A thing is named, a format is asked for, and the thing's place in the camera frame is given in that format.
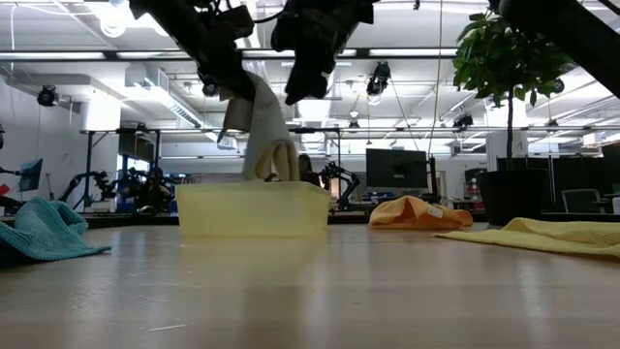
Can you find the small tilted monitor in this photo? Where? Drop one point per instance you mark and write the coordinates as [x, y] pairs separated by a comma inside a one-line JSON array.
[[31, 175]]

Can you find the black metal gantry frame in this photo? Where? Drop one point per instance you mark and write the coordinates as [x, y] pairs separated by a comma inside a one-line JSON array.
[[319, 130]]

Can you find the yellow microfiber towel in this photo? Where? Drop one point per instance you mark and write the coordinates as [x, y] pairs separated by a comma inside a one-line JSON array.
[[547, 235]]

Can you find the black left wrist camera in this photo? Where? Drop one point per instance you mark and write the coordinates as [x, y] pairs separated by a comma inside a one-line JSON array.
[[235, 22]]

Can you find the green plant in black pot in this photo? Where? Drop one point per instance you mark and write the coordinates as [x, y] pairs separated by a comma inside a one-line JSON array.
[[513, 196]]

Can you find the person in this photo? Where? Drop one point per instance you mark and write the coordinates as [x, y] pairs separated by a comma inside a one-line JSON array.
[[307, 169]]

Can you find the black ceiling spotlight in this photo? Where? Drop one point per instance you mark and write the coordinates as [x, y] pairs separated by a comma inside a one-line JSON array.
[[379, 77], [47, 96]]

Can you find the orange microfiber towel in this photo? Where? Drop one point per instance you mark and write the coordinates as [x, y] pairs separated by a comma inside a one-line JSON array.
[[412, 215]]

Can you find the black background robot arm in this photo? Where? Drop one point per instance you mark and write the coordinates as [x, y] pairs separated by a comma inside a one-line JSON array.
[[150, 191], [346, 184], [84, 181]]

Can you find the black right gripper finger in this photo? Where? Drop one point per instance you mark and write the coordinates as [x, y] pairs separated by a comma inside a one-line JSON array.
[[305, 82]]

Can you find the black computer monitor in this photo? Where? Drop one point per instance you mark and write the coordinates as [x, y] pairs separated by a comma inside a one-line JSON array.
[[397, 168]]

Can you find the black aluminium table frame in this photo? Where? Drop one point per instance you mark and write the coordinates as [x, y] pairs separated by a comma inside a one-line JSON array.
[[131, 220]]

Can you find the teal microfiber towel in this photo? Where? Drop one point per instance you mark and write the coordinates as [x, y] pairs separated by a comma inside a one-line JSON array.
[[43, 232]]

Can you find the grey microfiber towel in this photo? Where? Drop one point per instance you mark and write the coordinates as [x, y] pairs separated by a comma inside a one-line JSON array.
[[266, 126]]

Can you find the grey office chair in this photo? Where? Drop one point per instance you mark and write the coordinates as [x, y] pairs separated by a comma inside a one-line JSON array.
[[581, 199]]

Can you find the yellow translucent plastic bin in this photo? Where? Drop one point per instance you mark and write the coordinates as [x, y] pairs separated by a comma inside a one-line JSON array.
[[252, 211]]

